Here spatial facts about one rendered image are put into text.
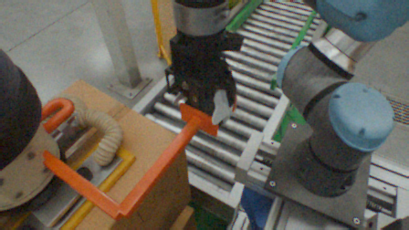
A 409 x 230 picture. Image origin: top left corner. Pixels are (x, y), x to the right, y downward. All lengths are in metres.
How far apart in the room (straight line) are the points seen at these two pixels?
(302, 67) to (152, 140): 0.39
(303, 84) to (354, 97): 0.10
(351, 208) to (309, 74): 0.31
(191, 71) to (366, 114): 0.31
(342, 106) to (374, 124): 0.06
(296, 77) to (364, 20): 0.35
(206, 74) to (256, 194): 0.46
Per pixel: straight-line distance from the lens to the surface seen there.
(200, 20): 0.33
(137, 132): 0.66
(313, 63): 0.56
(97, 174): 0.60
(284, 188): 0.63
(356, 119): 0.50
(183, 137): 0.47
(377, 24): 0.26
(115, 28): 2.00
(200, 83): 0.37
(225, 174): 1.17
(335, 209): 0.66
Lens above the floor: 1.60
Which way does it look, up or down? 50 degrees down
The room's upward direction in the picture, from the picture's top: straight up
